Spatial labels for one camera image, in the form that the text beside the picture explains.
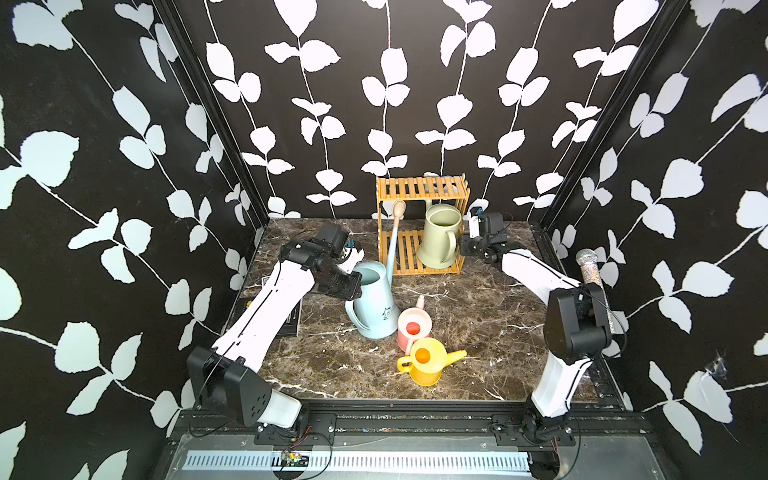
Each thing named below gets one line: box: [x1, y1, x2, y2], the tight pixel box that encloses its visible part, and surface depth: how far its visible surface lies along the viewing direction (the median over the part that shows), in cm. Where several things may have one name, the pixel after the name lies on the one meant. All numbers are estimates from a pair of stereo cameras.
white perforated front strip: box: [183, 450, 534, 476], surface depth 71 cm
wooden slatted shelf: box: [376, 173, 471, 276], surface depth 97 cm
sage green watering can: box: [417, 203, 462, 270], surface depth 95 cm
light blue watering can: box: [345, 200, 407, 340], surface depth 84 cm
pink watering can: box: [397, 294, 433, 355], surface depth 83 cm
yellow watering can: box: [398, 337, 467, 386], surface depth 78 cm
